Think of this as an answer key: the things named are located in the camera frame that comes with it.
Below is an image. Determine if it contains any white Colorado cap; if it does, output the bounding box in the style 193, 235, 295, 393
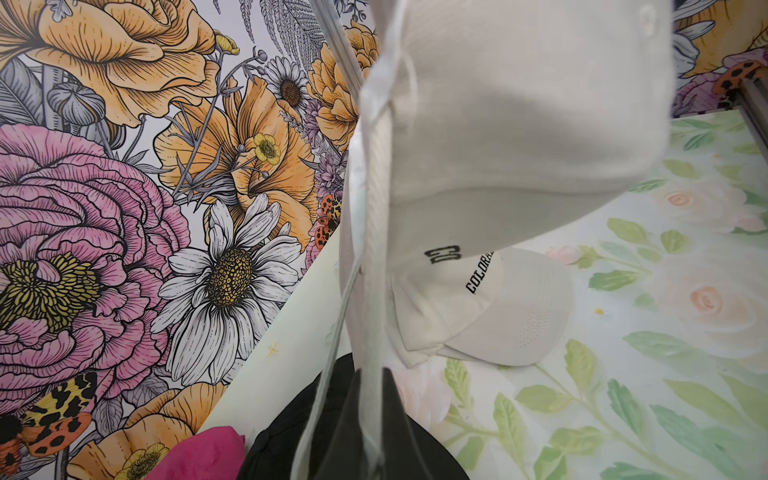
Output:
386, 246, 574, 368
287, 0, 676, 480

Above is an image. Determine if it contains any black cap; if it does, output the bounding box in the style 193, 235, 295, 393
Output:
238, 354, 467, 479

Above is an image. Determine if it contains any pink cap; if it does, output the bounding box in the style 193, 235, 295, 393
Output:
146, 426, 245, 480

